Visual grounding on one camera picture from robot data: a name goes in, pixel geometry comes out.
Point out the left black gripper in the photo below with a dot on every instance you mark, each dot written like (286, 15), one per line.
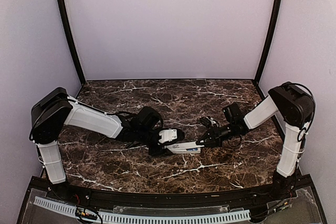
(159, 151)

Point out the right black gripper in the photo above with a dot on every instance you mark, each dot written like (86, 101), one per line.
(215, 136)

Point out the blue battery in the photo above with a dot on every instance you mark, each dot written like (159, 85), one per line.
(194, 150)

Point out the white remote control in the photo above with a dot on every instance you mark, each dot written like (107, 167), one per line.
(183, 151)

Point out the white battery cover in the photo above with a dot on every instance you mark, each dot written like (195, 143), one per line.
(183, 146)

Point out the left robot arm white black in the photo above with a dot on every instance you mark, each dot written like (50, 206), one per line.
(58, 109)

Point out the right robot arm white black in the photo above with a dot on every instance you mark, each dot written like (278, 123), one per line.
(297, 106)

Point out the black front rail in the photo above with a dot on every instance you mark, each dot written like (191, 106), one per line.
(109, 199)

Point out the white slotted cable duct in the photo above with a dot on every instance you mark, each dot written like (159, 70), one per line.
(133, 215)

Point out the right black frame post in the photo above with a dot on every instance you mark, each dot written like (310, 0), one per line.
(268, 40)

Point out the black frame post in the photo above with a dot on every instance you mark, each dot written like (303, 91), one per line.
(70, 41)
(268, 40)

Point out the left black frame post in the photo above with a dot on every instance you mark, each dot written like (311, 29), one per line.
(70, 41)

